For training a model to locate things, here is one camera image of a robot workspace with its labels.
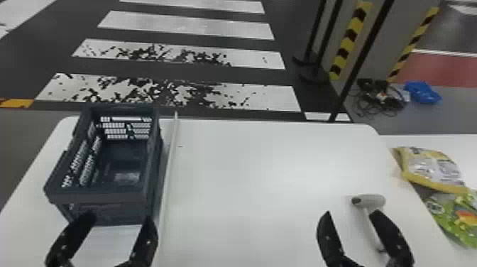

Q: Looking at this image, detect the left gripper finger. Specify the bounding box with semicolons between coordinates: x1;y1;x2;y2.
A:
114;215;160;267
44;210;97;267

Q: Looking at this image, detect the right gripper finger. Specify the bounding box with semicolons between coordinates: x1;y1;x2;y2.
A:
316;210;365;267
368;209;416;267

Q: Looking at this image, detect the hand scanner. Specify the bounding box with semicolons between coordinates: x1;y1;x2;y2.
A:
351;193;388;254

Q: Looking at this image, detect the black crate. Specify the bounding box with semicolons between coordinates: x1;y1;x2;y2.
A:
43;102;165;227

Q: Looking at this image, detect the green snack packet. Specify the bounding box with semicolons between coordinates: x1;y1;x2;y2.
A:
422;189;477;249

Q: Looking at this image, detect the yellow snack packet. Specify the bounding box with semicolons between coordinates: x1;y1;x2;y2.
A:
390;146;470;195

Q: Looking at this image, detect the blue bag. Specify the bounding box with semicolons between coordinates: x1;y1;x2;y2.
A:
403;80;444;105

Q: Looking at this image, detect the black cable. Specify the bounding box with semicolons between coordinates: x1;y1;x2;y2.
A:
351;77;410;118

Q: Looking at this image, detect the yellow black striped post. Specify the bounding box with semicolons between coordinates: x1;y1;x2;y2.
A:
329;0;374;82
386;6;441;84

